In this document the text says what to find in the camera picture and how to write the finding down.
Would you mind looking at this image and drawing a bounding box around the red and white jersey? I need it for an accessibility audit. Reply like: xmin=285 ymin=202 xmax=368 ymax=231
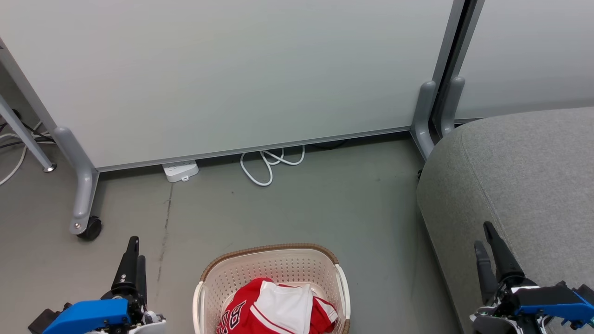
xmin=216 ymin=277 xmax=339 ymax=334

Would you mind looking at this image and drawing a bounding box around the grey fabric sofa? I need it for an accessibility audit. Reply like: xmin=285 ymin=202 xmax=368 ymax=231
xmin=416 ymin=107 xmax=594 ymax=334

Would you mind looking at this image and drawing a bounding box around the white power strip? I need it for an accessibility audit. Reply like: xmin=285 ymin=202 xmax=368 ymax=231
xmin=162 ymin=160 xmax=200 ymax=183

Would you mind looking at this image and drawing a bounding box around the thin white cable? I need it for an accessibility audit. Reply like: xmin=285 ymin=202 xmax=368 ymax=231
xmin=0 ymin=121 xmax=43 ymax=187

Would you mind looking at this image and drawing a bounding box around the narrow white partition panel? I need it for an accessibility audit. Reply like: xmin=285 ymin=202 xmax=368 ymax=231
xmin=432 ymin=0 xmax=594 ymax=125

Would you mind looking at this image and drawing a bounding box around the large white partition panel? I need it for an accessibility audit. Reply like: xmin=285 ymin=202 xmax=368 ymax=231
xmin=0 ymin=0 xmax=467 ymax=173

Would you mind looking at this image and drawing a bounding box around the black caster wheel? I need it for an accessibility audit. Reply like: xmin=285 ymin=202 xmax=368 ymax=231
xmin=77 ymin=216 xmax=103 ymax=241

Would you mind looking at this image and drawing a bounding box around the looped white cable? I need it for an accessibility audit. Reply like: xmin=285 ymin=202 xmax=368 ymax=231
xmin=239 ymin=145 xmax=306 ymax=187

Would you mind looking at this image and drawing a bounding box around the cream perforated laundry basket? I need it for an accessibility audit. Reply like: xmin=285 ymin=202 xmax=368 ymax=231
xmin=193 ymin=244 xmax=352 ymax=334

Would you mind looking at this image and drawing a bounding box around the grey partition foot with caster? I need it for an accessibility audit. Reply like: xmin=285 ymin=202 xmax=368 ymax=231
xmin=52 ymin=126 xmax=100 ymax=235

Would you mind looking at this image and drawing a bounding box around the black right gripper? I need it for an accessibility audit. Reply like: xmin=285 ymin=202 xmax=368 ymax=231
xmin=471 ymin=221 xmax=544 ymax=334

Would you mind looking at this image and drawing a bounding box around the grey metal table leg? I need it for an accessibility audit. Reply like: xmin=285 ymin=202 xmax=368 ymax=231
xmin=0 ymin=95 xmax=58 ymax=173

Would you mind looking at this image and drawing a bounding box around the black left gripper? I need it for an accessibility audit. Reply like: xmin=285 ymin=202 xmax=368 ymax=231
xmin=101 ymin=236 xmax=167 ymax=334

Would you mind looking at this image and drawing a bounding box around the black cable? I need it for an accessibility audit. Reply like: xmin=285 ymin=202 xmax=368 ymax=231
xmin=308 ymin=139 xmax=349 ymax=150
xmin=0 ymin=109 xmax=55 ymax=150

